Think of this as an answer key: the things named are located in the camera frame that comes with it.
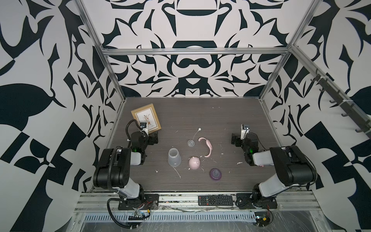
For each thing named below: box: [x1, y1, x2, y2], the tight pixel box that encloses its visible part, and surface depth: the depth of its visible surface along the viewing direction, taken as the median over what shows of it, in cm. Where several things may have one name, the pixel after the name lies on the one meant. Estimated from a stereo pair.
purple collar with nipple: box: [209, 167, 223, 182], surface depth 83 cm
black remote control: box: [198, 195, 234, 206], surface depth 75 cm
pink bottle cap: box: [188, 156, 201, 170], surface depth 86 cm
